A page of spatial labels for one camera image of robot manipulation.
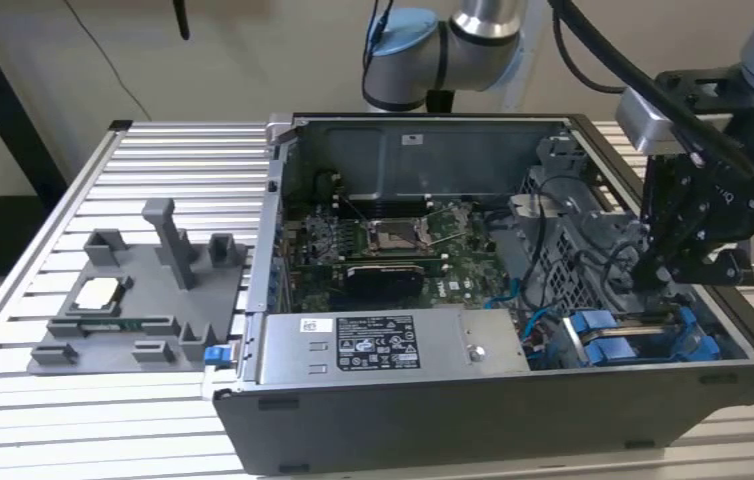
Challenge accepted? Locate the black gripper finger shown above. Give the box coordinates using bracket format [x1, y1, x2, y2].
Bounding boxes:
[671, 219, 754, 288]
[628, 154, 715, 295]

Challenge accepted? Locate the black disk wire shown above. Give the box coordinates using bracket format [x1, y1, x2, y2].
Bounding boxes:
[525, 174, 651, 301]

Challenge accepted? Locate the hard disk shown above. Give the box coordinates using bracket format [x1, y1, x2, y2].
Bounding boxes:
[564, 306, 708, 347]

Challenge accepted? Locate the grey metal disk bay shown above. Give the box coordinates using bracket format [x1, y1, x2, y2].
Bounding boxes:
[507, 164, 651, 311]

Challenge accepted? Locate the blue disk carrier with tabs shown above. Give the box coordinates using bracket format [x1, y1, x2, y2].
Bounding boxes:
[584, 337, 723, 365]

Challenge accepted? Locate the green motherboard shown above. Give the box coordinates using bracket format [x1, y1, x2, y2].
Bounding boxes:
[280, 199, 519, 312]

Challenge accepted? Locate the metal socket cover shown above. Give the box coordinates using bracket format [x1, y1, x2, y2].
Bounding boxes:
[419, 207, 475, 246]

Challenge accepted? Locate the CPU socket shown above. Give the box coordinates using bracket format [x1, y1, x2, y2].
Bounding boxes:
[364, 216, 432, 255]

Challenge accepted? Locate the black open PC case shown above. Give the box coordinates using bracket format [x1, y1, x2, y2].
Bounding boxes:
[210, 111, 754, 477]

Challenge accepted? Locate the silver power supply unit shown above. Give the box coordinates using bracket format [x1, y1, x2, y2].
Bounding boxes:
[257, 308, 528, 386]

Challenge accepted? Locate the silver case latch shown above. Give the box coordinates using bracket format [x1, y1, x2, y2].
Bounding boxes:
[264, 113, 299, 147]

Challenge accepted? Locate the blue plug connector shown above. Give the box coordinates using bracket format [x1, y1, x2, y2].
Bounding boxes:
[202, 344, 232, 369]

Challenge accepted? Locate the grey parts rack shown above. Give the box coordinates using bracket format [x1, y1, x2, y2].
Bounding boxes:
[26, 198, 252, 376]

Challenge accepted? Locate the black antenna rod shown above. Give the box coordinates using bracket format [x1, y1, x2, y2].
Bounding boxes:
[170, 0, 193, 41]

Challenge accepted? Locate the green RAM stick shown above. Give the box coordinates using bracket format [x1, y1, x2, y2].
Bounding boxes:
[78, 319, 152, 334]

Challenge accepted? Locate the silver CPU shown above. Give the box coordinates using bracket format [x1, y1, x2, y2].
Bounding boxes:
[73, 277, 129, 312]

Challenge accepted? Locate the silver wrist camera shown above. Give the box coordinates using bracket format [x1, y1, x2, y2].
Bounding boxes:
[613, 86, 679, 155]

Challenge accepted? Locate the blue disk wire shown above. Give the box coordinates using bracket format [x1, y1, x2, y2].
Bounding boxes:
[487, 292, 555, 346]

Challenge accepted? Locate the black camera cable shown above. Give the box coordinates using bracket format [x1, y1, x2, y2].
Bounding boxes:
[544, 0, 754, 177]

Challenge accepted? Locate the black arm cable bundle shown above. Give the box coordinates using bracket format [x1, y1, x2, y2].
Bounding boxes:
[364, 0, 396, 56]

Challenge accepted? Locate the thin black wall cable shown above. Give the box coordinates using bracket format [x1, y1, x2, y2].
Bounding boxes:
[61, 0, 152, 121]

